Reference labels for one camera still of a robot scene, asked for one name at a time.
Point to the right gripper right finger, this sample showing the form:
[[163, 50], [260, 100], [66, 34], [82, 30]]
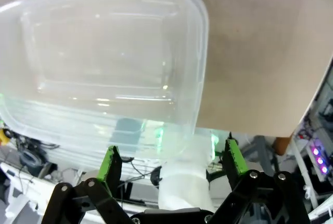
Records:
[[262, 198]]

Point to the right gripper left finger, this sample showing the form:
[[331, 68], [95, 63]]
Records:
[[86, 200]]

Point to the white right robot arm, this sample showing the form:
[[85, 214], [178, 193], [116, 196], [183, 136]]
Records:
[[186, 177]]

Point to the brown table leg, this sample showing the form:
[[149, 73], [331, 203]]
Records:
[[282, 145]]

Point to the power strip with purple lights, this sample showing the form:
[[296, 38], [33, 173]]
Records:
[[319, 159]]

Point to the yellow object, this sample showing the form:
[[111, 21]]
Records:
[[3, 136]]

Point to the clear plastic bin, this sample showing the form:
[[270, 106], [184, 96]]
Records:
[[104, 60]]

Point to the white metal frame post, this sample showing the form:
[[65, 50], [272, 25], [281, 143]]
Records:
[[303, 172]]

